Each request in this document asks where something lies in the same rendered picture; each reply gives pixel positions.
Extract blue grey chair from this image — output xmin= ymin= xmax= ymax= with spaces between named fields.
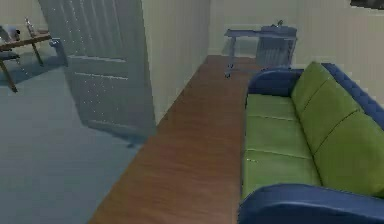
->
xmin=49 ymin=37 xmax=70 ymax=68

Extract blue desk with drawers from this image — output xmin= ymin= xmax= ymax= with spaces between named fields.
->
xmin=223 ymin=24 xmax=298 ymax=79

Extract blue and green sofa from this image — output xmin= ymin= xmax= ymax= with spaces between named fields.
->
xmin=237 ymin=61 xmax=384 ymax=224

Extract clear glass bottle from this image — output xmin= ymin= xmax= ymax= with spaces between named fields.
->
xmin=25 ymin=17 xmax=36 ymax=38

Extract grey panelled room door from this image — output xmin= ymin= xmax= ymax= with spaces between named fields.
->
xmin=37 ymin=0 xmax=158 ymax=138

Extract dark framed wall picture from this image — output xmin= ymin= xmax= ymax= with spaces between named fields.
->
xmin=349 ymin=0 xmax=384 ymax=11

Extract brown wooden table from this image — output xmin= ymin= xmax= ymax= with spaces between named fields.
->
xmin=0 ymin=32 xmax=52 ymax=94

